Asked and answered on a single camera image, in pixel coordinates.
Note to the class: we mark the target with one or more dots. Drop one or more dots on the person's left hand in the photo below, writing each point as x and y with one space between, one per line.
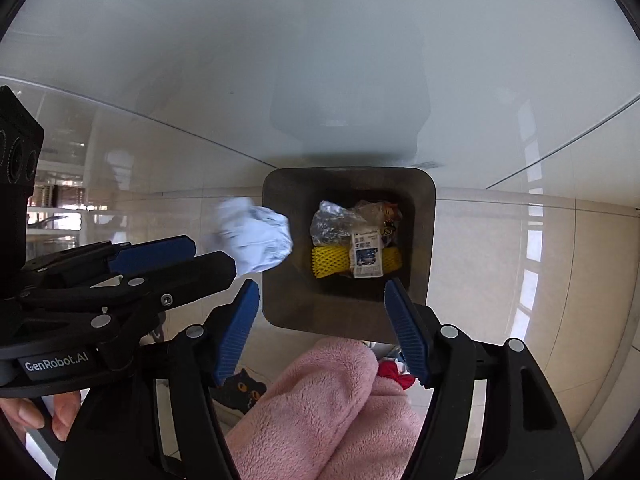
25 414

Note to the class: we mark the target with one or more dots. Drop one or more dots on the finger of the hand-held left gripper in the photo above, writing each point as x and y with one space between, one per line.
150 255
200 275

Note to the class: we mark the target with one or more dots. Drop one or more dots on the yellow foam net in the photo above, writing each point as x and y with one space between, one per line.
330 260

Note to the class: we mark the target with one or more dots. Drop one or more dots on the red yellow snack packet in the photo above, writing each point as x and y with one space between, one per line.
390 220

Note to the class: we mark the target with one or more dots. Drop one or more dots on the white cabinet front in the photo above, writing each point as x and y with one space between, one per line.
320 60

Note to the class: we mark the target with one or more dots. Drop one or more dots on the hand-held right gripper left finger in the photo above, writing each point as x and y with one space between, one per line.
237 330

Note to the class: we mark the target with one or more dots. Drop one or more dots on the white tissue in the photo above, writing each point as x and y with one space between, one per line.
255 240

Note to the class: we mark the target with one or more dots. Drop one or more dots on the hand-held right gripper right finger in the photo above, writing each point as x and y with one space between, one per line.
407 332

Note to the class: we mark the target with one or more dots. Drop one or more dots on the cartoon patterned slipper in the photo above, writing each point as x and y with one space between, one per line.
242 390
392 372

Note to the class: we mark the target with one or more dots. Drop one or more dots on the pink fleece pants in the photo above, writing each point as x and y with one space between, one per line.
325 410

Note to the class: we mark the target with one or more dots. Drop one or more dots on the black waste bin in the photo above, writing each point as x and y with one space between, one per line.
285 300

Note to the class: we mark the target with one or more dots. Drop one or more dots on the white milk packet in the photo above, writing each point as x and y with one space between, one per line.
367 255

